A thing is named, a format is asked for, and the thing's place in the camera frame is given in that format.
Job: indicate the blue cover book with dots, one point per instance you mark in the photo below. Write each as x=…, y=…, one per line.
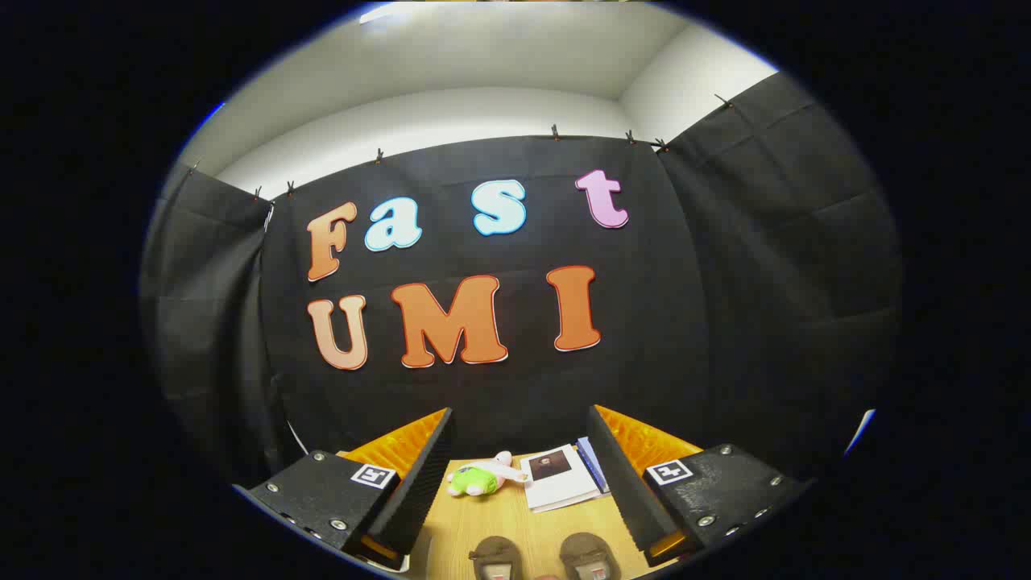
x=592, y=463

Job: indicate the pink and green plush toy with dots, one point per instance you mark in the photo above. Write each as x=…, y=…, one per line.
x=475, y=482

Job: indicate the white book with portrait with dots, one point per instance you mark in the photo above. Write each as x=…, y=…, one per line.
x=556, y=487

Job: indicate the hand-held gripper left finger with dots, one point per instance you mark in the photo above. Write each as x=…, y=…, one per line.
x=415, y=491

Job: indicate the brown fuzzy shoe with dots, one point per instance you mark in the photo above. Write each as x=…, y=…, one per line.
x=495, y=557
x=588, y=556

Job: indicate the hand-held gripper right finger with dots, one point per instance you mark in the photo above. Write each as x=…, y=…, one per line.
x=624, y=483

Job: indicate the black backdrop cloth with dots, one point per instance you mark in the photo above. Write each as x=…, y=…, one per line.
x=644, y=322

